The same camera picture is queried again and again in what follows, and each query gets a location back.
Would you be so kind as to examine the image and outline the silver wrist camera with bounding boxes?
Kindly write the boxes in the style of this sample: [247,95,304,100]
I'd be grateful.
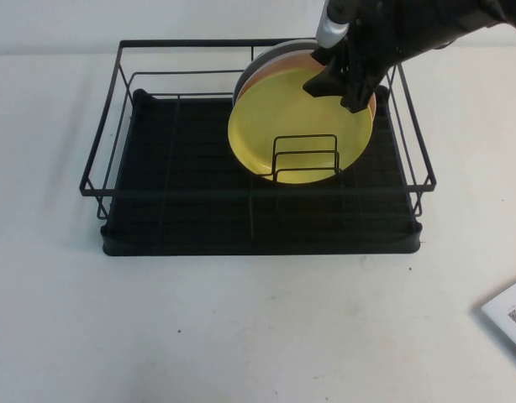
[315,0,352,48]

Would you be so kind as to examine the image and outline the yellow plate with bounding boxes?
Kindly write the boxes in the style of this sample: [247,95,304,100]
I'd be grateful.
[227,68,375,185]

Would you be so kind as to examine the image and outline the black plastic drip tray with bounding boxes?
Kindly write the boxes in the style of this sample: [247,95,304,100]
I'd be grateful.
[98,86,423,257]

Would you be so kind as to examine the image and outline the grey plate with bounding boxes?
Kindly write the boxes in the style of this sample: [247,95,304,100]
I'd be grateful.
[231,40,320,106]

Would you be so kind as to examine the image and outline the pink plate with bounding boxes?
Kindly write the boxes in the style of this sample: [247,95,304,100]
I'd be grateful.
[235,53,377,123]

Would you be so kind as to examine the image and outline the black wire dish rack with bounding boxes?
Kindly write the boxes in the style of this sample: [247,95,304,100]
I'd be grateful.
[78,35,438,222]

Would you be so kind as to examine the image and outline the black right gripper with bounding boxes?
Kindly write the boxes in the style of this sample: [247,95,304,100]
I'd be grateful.
[303,0,410,113]

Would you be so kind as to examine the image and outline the white booklet with QR code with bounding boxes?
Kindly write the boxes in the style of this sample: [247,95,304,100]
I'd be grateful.
[470,275,516,370]

